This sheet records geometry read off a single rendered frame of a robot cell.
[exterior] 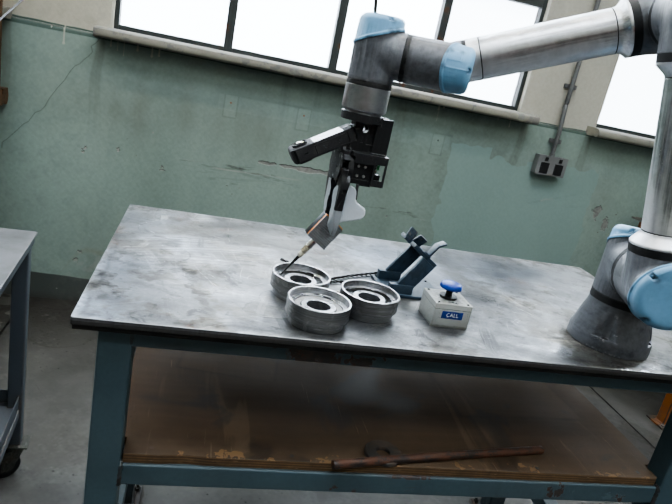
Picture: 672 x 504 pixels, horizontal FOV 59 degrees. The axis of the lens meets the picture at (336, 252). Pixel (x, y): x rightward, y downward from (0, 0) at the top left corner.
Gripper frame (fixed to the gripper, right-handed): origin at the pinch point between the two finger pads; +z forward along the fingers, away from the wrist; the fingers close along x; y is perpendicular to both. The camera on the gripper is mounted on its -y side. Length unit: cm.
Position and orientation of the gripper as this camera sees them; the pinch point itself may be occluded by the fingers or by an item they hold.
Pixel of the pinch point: (327, 225)
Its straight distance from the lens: 104.8
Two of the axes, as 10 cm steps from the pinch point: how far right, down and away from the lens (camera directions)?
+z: -2.0, 9.3, 3.0
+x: -2.3, -3.4, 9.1
